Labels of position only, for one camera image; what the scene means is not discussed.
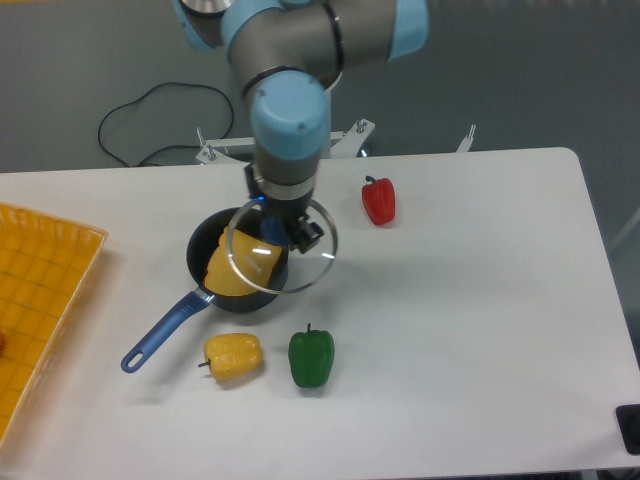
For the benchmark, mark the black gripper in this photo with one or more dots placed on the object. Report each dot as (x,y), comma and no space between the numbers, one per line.
(284,190)

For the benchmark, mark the glass lid with blue knob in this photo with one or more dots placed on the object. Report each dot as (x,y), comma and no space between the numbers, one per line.
(281,256)

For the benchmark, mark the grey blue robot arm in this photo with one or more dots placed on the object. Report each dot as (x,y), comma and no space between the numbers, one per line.
(285,55)

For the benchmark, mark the orange toast slice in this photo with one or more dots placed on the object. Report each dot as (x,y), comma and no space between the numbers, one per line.
(236,270)

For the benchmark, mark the red bell pepper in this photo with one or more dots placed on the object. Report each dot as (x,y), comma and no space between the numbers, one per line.
(379,200)

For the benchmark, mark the green bell pepper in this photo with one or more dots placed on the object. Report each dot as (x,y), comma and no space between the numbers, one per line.
(311,356)

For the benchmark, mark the yellow bell pepper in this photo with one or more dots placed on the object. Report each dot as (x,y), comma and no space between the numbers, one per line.
(231,355)

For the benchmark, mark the yellow plastic basket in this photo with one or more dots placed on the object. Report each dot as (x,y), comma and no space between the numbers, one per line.
(45,261)

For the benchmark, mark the black object at table edge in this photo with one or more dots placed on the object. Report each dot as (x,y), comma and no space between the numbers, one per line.
(628,417)

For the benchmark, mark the dark pot with blue handle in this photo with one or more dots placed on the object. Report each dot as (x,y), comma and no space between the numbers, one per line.
(200,248)

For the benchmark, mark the white metal base frame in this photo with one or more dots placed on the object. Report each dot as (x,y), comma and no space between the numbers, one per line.
(342,145)

